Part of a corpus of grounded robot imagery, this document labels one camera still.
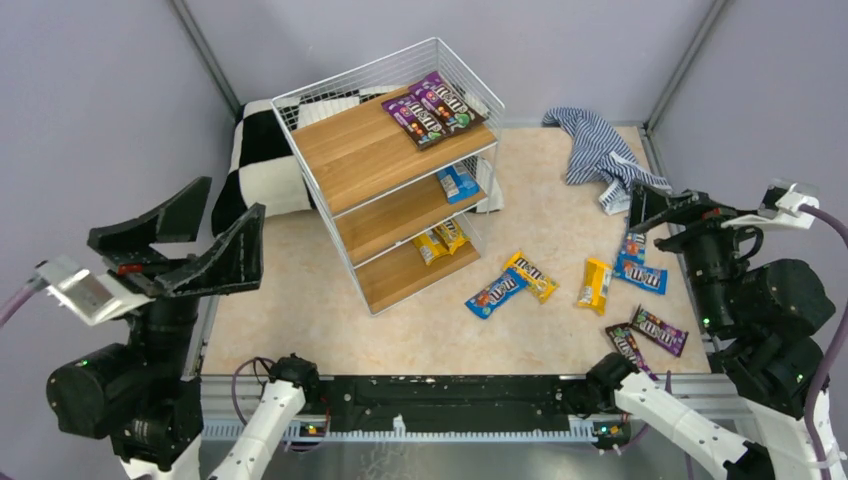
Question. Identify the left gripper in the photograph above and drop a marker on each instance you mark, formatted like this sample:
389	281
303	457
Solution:
150	277

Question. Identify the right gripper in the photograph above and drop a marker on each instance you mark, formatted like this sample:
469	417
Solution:
693	221

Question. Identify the yellow candy bag back up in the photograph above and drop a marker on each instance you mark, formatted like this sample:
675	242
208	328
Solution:
594	290

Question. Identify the yellow candy bag up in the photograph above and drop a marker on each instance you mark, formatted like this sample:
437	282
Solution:
594	290
541	285

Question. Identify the purple candy bag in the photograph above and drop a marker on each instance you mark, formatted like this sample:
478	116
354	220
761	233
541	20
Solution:
442	100
661	333
421	126
625	343

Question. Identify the yellow candy bag front up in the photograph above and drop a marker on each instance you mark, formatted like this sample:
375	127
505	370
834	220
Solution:
541	285

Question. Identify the blue candy bag floor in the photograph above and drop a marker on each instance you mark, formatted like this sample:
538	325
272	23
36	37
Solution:
493	296

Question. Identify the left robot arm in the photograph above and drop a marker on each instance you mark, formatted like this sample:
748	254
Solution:
137	394

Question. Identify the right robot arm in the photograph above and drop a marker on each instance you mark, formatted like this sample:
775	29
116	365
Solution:
768	317

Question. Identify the blue candy bag upright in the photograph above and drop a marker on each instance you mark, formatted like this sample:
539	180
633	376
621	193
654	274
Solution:
633	248

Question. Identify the blue candy bag flat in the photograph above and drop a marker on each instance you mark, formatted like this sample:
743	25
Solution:
650	279

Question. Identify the blue candy bag on shelf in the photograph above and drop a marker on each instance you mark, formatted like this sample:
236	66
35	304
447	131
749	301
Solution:
457	182

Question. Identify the yellow candy bag right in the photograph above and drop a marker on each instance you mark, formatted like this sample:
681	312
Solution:
452	235

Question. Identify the yellow candy bag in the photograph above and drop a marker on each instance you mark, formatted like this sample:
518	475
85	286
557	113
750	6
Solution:
452	235
430	246

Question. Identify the purple candy bag front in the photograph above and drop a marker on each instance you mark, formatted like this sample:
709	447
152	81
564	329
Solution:
421	126

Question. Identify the blue striped cloth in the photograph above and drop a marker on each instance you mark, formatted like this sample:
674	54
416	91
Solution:
600	154

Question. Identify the black white checkered pillow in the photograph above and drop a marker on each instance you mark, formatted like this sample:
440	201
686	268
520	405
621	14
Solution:
263	168

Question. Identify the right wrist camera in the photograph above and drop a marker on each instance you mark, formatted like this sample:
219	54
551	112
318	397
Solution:
780	208

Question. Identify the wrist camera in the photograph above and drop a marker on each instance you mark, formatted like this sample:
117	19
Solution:
94	299
780	208

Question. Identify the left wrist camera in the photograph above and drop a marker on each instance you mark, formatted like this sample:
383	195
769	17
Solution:
94	299

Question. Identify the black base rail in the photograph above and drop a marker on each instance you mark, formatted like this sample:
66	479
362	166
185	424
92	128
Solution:
450	401

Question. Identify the white wire shelf rack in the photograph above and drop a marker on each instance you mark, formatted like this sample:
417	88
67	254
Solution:
375	191

